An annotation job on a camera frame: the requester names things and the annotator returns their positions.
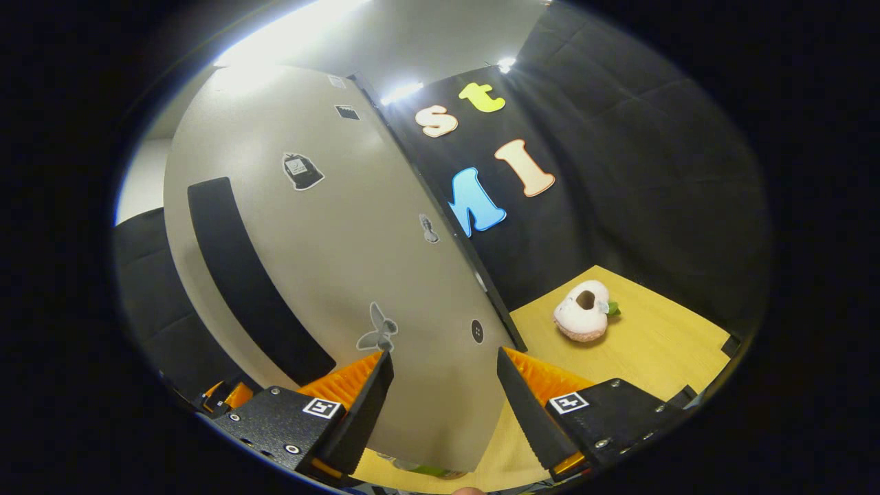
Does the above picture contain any black backdrop cloth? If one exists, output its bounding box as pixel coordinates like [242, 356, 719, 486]
[113, 0, 771, 413]

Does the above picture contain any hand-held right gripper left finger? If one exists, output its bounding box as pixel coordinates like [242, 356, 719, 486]
[206, 351, 395, 487]

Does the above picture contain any beige cabinet door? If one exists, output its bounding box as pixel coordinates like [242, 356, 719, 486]
[163, 65, 528, 475]

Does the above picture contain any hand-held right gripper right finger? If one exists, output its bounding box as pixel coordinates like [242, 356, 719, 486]
[496, 347, 692, 482]

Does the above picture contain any clear bottle with green label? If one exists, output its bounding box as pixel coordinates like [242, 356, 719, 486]
[388, 457, 470, 481]

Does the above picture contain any ceiling light panel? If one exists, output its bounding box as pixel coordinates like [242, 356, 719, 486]
[213, 0, 372, 69]
[380, 81, 425, 106]

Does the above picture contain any pink plush toy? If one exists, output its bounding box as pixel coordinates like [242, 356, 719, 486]
[552, 279, 622, 343]

